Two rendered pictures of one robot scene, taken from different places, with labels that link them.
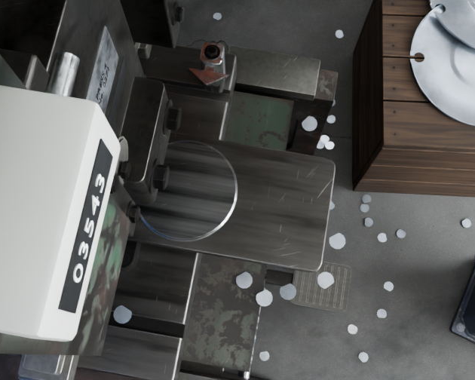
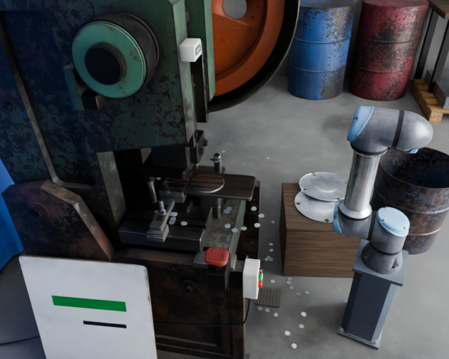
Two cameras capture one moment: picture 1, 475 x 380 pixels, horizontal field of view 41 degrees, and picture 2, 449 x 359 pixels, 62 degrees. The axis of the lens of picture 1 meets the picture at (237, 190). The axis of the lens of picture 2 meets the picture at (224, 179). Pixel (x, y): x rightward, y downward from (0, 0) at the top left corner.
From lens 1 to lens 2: 0.93 m
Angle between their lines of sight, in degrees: 40
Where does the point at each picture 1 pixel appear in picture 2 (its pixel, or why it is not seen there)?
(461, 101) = (316, 215)
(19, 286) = (192, 44)
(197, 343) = (209, 242)
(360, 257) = (288, 302)
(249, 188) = (228, 181)
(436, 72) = (305, 207)
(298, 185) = (244, 181)
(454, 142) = (315, 226)
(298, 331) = (260, 334)
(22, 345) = (182, 88)
